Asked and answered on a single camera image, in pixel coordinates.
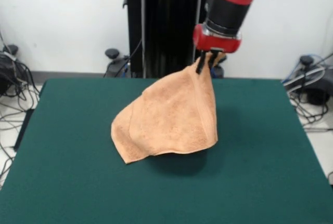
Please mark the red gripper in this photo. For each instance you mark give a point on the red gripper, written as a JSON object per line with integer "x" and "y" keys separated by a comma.
{"x": 216, "y": 42}

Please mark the peach terry towel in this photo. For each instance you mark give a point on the peach terry towel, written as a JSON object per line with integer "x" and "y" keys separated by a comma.
{"x": 169, "y": 117}

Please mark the dark green table cloth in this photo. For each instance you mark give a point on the dark green table cloth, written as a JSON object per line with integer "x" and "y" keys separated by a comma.
{"x": 78, "y": 156}

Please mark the black pedestal leg with knob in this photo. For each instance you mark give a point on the black pedestal leg with knob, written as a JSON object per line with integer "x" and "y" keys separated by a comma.
{"x": 112, "y": 53}
{"x": 220, "y": 71}
{"x": 316, "y": 91}
{"x": 6, "y": 73}

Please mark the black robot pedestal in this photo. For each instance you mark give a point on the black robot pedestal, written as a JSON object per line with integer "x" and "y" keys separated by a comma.
{"x": 169, "y": 26}

